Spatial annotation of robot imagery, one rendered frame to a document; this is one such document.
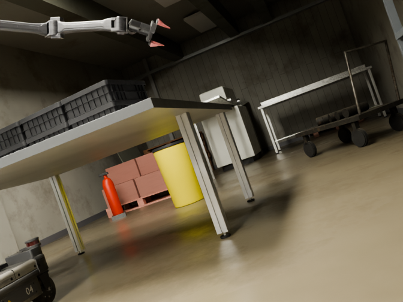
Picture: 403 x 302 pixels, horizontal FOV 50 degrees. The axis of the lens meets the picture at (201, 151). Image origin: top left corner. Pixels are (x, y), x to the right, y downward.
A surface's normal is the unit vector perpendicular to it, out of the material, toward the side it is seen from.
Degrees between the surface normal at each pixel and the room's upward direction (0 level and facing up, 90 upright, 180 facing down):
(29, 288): 90
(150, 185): 90
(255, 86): 90
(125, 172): 90
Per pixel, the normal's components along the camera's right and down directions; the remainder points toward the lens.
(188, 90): -0.25, 0.09
